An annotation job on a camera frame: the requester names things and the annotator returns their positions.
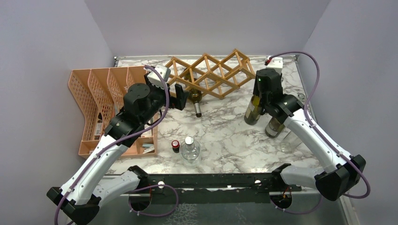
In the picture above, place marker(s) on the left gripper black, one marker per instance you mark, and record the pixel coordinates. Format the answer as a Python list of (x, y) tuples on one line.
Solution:
[(181, 96)]

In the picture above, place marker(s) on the green wine bottle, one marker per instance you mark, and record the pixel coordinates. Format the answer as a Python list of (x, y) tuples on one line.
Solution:
[(274, 128), (252, 114), (195, 95)]

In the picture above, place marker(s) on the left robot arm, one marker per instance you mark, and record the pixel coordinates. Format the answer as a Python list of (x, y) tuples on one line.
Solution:
[(82, 196)]

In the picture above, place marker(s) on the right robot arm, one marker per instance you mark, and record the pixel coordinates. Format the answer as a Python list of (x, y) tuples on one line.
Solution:
[(340, 170)]

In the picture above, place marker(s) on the wooden lattice wine rack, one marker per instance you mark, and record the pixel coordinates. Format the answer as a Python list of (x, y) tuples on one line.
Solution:
[(212, 76)]

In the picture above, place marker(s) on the small red capped jar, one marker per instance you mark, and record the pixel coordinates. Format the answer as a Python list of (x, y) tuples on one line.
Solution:
[(175, 146)]

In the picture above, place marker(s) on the white card box in organizer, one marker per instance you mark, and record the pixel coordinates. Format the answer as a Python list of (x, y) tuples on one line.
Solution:
[(148, 133)]

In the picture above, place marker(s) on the round clear glass decanter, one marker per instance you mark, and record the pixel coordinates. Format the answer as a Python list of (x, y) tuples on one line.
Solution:
[(190, 151)]

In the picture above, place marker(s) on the peach plastic file organizer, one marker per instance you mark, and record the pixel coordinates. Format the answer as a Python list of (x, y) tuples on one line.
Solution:
[(99, 94)]

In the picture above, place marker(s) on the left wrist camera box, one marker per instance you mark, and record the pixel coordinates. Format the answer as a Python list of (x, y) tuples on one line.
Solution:
[(158, 75)]

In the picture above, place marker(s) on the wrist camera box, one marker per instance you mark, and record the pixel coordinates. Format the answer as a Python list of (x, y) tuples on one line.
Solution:
[(158, 75), (274, 63)]

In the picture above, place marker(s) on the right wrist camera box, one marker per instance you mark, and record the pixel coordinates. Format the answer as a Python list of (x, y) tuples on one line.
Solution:
[(274, 63)]

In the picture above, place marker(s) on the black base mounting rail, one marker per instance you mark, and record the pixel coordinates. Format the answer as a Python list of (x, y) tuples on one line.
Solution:
[(208, 188)]

